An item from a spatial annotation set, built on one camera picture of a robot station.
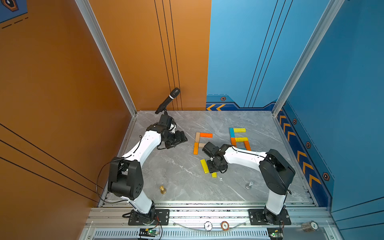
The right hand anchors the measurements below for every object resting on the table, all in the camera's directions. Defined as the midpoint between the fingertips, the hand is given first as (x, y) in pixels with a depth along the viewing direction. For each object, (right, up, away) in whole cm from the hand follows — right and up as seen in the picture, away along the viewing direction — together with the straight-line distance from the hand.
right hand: (212, 169), depth 89 cm
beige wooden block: (-9, +18, +16) cm, 26 cm away
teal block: (+17, +21, +19) cm, 33 cm away
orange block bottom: (+25, +13, +10) cm, 30 cm away
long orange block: (-3, +20, +16) cm, 26 cm away
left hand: (-17, +19, -1) cm, 25 cm away
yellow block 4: (+1, -2, -3) cm, 4 cm away
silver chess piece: (+19, -7, -8) cm, 22 cm away
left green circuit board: (-33, -24, -18) cm, 45 cm away
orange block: (+16, +16, +13) cm, 26 cm away
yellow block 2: (+22, +17, +13) cm, 30 cm away
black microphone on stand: (-23, +46, 0) cm, 52 cm away
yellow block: (+22, +23, +19) cm, 38 cm away
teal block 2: (+9, +17, -29) cm, 35 cm away
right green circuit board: (+29, -24, -18) cm, 42 cm away
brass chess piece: (-27, -8, -10) cm, 30 cm away
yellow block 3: (-5, +2, 0) cm, 5 cm away
